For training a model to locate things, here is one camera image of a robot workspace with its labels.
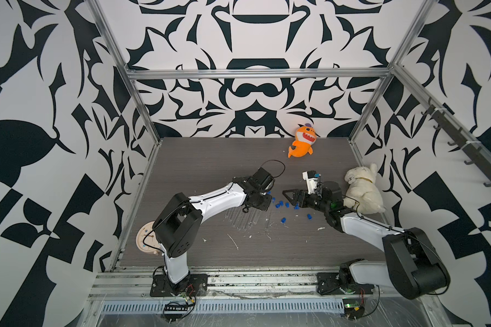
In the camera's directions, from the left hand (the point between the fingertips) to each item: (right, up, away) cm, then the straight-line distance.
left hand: (264, 198), depth 88 cm
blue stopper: (+5, -2, +8) cm, 10 cm away
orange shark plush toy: (+24, +29, +23) cm, 44 cm away
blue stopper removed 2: (+9, -3, +6) cm, 11 cm away
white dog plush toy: (+42, +4, 0) cm, 42 cm away
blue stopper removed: (+11, -1, -12) cm, 17 cm away
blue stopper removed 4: (+20, -9, +3) cm, 22 cm away
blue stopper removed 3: (+9, -10, +1) cm, 13 cm away
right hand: (+10, +4, -2) cm, 11 cm away
